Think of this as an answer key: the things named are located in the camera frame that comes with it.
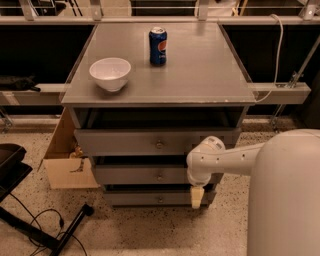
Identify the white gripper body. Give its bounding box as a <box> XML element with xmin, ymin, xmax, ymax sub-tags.
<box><xmin>187</xmin><ymin>169</ymin><xmax>211</xmax><ymax>187</ymax></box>

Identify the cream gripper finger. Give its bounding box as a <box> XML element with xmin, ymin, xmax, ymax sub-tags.
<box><xmin>190</xmin><ymin>186</ymin><xmax>204</xmax><ymax>209</ymax></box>

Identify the grey drawer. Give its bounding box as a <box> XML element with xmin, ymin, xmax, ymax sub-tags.
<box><xmin>91</xmin><ymin>163</ymin><xmax>227</xmax><ymax>186</ymax></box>
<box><xmin>102</xmin><ymin>189</ymin><xmax>217</xmax><ymax>207</ymax></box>
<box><xmin>74</xmin><ymin>128</ymin><xmax>241</xmax><ymax>156</ymax></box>

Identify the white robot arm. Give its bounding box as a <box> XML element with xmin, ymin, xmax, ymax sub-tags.
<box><xmin>187</xmin><ymin>129</ymin><xmax>320</xmax><ymax>256</ymax></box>

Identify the grey drawer cabinet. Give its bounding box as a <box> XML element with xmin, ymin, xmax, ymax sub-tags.
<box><xmin>62</xmin><ymin>22</ymin><xmax>255</xmax><ymax>207</ymax></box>

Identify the grey bottom drawer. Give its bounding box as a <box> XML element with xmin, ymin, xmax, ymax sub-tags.
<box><xmin>102</xmin><ymin>189</ymin><xmax>217</xmax><ymax>207</ymax></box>

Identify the grey top drawer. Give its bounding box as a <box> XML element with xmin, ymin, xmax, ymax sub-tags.
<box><xmin>74</xmin><ymin>128</ymin><xmax>241</xmax><ymax>156</ymax></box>

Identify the white bowl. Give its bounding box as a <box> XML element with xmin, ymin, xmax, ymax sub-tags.
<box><xmin>89</xmin><ymin>58</ymin><xmax>131</xmax><ymax>92</ymax></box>

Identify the cardboard box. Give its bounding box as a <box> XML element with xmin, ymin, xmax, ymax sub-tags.
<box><xmin>43</xmin><ymin>109</ymin><xmax>99</xmax><ymax>189</ymax></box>

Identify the blue pepsi can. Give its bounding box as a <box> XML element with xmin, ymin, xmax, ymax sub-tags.
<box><xmin>149</xmin><ymin>27</ymin><xmax>167</xmax><ymax>66</ymax></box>

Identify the black stand base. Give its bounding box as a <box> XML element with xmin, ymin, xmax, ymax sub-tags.
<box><xmin>0</xmin><ymin>204</ymin><xmax>94</xmax><ymax>256</ymax></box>

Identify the black chair seat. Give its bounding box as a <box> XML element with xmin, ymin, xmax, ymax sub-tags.
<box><xmin>0</xmin><ymin>143</ymin><xmax>32</xmax><ymax>202</ymax></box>

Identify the metal rail frame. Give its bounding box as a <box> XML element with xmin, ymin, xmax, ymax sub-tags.
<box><xmin>0</xmin><ymin>0</ymin><xmax>320</xmax><ymax>134</ymax></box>

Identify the black cable on floor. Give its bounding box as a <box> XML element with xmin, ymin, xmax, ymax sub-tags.
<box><xmin>8</xmin><ymin>192</ymin><xmax>88</xmax><ymax>256</ymax></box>

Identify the white cable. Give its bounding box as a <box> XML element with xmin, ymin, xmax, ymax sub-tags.
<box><xmin>253</xmin><ymin>13</ymin><xmax>285</xmax><ymax>104</ymax></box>

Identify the black cloth on rail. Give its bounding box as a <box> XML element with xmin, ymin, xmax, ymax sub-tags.
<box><xmin>0</xmin><ymin>76</ymin><xmax>41</xmax><ymax>92</ymax></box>

